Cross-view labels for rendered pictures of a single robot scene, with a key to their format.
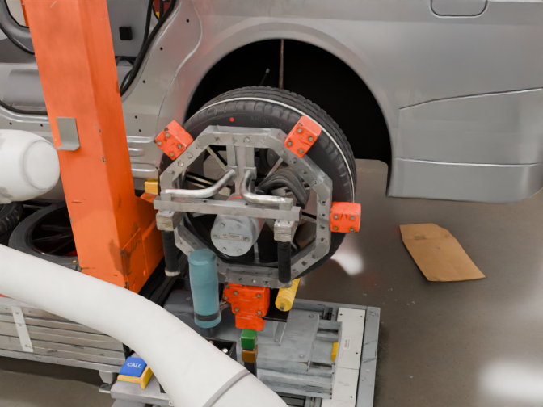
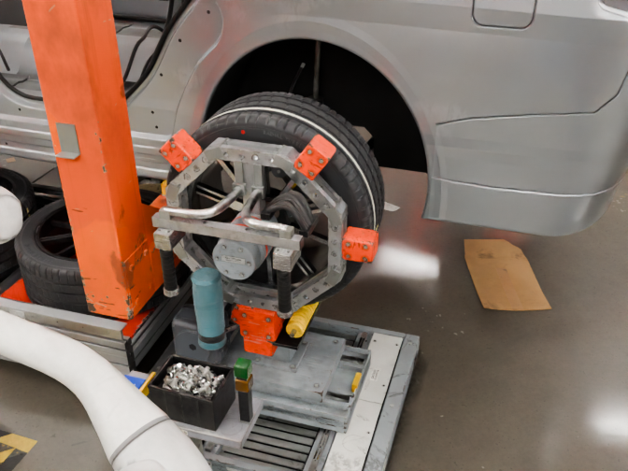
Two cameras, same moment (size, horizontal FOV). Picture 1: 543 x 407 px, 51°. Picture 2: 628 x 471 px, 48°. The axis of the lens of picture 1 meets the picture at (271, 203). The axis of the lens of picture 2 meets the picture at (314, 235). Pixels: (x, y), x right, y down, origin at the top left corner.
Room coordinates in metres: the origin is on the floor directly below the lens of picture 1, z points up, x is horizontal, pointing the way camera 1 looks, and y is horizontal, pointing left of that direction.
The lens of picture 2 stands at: (-0.17, -0.23, 1.95)
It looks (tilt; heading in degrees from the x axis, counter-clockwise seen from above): 32 degrees down; 4
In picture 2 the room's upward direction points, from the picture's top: straight up
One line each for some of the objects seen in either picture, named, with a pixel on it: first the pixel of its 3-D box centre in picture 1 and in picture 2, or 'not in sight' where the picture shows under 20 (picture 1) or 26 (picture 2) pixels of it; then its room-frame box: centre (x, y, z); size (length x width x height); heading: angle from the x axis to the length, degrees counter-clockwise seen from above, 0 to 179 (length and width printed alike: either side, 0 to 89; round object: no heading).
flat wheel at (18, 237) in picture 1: (93, 248); (107, 249); (2.17, 0.79, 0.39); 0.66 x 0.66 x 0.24
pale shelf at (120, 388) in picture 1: (188, 383); (183, 407); (1.29, 0.27, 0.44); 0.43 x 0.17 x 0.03; 77
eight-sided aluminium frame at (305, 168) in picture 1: (246, 210); (256, 229); (1.62, 0.08, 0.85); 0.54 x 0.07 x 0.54; 77
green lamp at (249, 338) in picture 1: (249, 338); (243, 368); (1.25, 0.07, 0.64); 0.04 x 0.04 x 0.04; 77
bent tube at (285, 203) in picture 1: (266, 176); (271, 199); (1.48, 0.01, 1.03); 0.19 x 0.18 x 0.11; 167
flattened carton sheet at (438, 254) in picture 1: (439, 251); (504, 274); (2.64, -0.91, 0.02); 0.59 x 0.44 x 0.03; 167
